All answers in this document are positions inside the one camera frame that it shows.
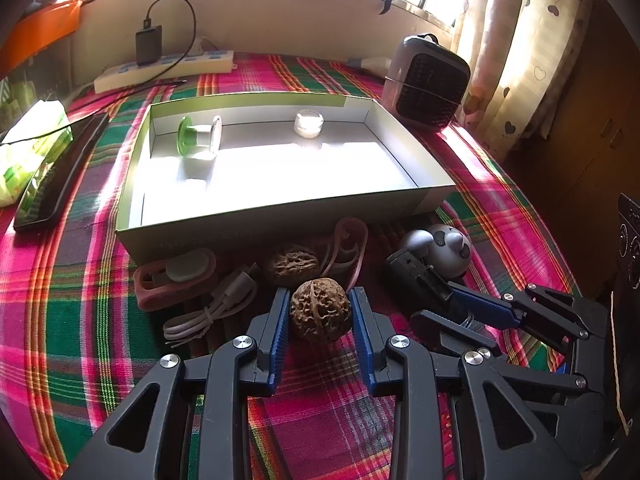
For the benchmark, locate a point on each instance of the grey round device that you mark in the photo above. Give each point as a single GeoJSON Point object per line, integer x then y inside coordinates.
{"type": "Point", "coordinates": [450, 257]}

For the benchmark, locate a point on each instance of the green tissue pack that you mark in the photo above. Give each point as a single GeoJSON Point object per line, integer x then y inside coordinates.
{"type": "Point", "coordinates": [30, 155]}

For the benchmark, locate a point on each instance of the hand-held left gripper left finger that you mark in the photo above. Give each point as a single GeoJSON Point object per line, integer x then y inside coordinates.
{"type": "Point", "coordinates": [280, 330]}

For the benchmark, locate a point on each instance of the black appliance with dials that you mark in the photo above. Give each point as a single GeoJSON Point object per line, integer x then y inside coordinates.
{"type": "Point", "coordinates": [631, 240]}

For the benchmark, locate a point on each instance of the shallow green cardboard box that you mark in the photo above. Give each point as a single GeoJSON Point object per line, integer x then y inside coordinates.
{"type": "Point", "coordinates": [300, 170]}

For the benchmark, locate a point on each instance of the green and white spool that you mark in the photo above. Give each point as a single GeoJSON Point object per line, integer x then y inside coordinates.
{"type": "Point", "coordinates": [187, 135]}

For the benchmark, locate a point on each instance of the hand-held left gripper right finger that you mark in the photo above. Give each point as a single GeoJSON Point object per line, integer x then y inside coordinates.
{"type": "Point", "coordinates": [360, 330]}

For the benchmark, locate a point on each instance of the white and blue tube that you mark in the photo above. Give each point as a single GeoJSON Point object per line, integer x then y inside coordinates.
{"type": "Point", "coordinates": [375, 64]}

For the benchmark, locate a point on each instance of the heart print curtain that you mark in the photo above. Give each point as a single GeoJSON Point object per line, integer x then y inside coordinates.
{"type": "Point", "coordinates": [520, 60]}

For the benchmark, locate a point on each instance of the black charger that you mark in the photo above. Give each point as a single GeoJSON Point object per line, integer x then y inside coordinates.
{"type": "Point", "coordinates": [149, 45]}

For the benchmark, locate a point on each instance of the black glossy phone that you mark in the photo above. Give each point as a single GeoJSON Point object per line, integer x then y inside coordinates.
{"type": "Point", "coordinates": [55, 180]}

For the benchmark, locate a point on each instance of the plaid cloth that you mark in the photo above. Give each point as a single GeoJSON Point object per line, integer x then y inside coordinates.
{"type": "Point", "coordinates": [75, 360]}

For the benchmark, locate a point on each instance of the orange box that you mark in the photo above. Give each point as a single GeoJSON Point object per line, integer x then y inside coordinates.
{"type": "Point", "coordinates": [45, 30]}

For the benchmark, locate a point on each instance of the pink plastic clip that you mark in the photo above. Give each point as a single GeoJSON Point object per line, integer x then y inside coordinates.
{"type": "Point", "coordinates": [357, 255]}

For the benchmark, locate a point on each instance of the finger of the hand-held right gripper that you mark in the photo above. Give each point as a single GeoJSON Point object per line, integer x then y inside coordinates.
{"type": "Point", "coordinates": [450, 332]}
{"type": "Point", "coordinates": [480, 302]}

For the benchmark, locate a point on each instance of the pink holder with pale disc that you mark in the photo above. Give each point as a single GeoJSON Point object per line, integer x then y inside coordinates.
{"type": "Point", "coordinates": [150, 295]}

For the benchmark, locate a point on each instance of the brown walnut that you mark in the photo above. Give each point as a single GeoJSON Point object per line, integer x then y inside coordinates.
{"type": "Point", "coordinates": [319, 310]}
{"type": "Point", "coordinates": [290, 265]}

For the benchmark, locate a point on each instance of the small glass jar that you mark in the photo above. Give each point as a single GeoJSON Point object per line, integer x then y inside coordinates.
{"type": "Point", "coordinates": [308, 124]}

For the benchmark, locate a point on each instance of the white power strip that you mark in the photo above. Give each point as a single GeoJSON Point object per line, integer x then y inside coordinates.
{"type": "Point", "coordinates": [200, 60]}

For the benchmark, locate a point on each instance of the grey desktop fan heater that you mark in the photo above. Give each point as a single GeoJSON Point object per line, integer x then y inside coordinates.
{"type": "Point", "coordinates": [425, 85]}

